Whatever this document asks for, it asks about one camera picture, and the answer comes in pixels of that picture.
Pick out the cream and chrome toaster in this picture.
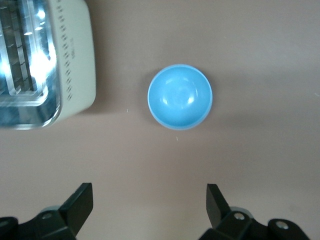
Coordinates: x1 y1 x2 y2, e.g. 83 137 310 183
0 0 97 131

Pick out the blue bowl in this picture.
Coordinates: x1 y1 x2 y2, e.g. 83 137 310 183
147 63 214 131

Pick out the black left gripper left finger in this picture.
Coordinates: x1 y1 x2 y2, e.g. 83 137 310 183
0 182 94 240

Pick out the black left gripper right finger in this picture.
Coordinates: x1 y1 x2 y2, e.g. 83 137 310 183
197 183 311 240

